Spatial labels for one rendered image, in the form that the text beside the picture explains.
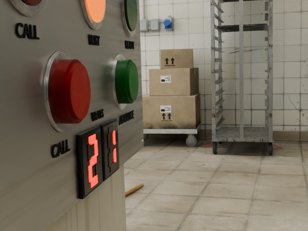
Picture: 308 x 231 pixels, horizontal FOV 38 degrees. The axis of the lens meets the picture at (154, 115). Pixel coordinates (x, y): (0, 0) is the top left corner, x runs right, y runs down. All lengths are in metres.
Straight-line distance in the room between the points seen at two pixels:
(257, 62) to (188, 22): 0.77
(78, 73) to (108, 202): 0.20
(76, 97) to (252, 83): 4.20
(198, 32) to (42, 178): 4.29
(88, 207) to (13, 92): 0.18
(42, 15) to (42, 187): 0.07
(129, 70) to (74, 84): 0.10
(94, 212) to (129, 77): 0.12
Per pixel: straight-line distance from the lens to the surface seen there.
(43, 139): 0.20
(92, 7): 0.25
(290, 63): 4.38
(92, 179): 0.25
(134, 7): 0.35
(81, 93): 0.21
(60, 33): 0.22
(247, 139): 3.69
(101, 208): 0.37
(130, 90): 0.30
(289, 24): 4.39
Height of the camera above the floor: 0.77
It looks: 7 degrees down
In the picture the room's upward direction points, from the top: 2 degrees counter-clockwise
